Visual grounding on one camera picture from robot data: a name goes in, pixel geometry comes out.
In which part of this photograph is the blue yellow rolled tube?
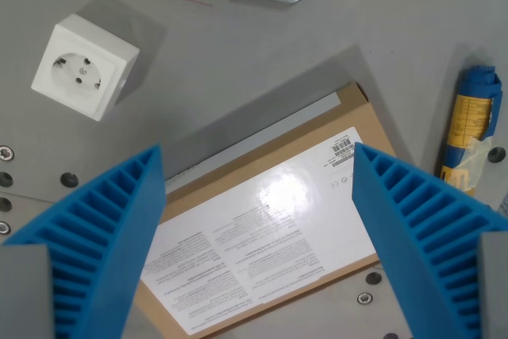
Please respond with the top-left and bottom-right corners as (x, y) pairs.
(437, 64), (503, 198)

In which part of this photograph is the white wall socket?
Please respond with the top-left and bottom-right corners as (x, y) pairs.
(30, 13), (140, 122)

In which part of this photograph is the brown cardboard box white label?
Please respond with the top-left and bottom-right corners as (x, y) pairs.
(132, 82), (398, 337)

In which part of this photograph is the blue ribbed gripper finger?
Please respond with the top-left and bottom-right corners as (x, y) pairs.
(351, 141), (508, 339)
(0, 143), (167, 339)

